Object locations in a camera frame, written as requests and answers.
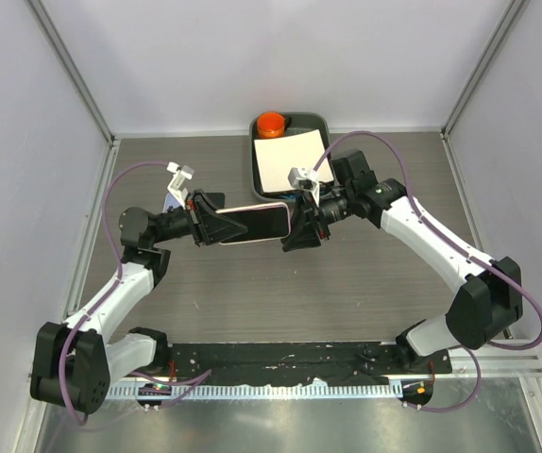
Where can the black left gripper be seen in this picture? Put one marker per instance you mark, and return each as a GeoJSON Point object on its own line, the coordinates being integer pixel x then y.
{"type": "Point", "coordinates": [208, 225]}

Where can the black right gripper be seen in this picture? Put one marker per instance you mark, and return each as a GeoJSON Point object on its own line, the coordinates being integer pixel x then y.
{"type": "Point", "coordinates": [308, 223]}

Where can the black bare phone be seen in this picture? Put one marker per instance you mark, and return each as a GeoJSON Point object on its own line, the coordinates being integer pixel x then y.
{"type": "Point", "coordinates": [217, 199]}

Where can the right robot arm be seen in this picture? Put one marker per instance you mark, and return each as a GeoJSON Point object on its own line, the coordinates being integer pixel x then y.
{"type": "Point", "coordinates": [484, 302]}

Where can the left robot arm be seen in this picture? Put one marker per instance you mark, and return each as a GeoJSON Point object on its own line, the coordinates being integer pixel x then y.
{"type": "Point", "coordinates": [142, 266]}

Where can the white square plate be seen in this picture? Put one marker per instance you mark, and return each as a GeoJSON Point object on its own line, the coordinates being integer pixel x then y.
{"type": "Point", "coordinates": [276, 158]}

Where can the dark green plastic tray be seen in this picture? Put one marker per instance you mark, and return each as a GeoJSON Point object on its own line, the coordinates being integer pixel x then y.
{"type": "Point", "coordinates": [301, 122]}

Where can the orange mug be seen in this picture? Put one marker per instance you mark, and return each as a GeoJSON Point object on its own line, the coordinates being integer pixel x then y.
{"type": "Point", "coordinates": [272, 125]}

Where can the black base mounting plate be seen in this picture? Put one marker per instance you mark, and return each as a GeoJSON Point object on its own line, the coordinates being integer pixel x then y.
{"type": "Point", "coordinates": [280, 364]}

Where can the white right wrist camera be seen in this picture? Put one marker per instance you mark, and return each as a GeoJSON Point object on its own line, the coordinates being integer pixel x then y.
{"type": "Point", "coordinates": [305, 180]}

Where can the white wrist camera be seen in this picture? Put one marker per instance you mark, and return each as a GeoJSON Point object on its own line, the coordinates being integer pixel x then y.
{"type": "Point", "coordinates": [180, 175]}
{"type": "Point", "coordinates": [305, 180]}

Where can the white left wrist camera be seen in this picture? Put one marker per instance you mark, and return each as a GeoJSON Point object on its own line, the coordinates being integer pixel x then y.
{"type": "Point", "coordinates": [180, 175]}

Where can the slotted cable duct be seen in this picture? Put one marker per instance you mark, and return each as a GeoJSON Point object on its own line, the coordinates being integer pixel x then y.
{"type": "Point", "coordinates": [135, 389]}

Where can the aluminium front rail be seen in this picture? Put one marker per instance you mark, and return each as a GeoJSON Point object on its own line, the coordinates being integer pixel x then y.
{"type": "Point", "coordinates": [488, 362]}

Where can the left aluminium frame post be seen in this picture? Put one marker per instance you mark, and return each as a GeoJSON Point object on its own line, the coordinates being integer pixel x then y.
{"type": "Point", "coordinates": [51, 33]}

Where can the aluminium frame post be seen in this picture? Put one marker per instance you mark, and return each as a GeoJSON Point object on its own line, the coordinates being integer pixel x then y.
{"type": "Point", "coordinates": [51, 33]}
{"type": "Point", "coordinates": [507, 22]}

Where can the right aluminium frame post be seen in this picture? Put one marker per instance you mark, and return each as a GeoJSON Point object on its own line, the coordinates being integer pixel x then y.
{"type": "Point", "coordinates": [507, 22]}

